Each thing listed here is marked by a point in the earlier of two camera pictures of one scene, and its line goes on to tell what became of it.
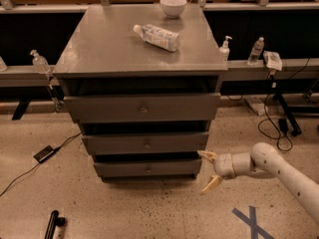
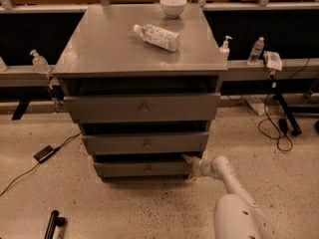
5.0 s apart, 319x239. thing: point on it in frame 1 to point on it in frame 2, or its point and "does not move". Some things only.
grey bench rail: x=24 y=76 does not move
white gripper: x=223 y=165 to x=197 y=166
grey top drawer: x=143 y=108 does not move
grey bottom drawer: x=145 y=168 does not move
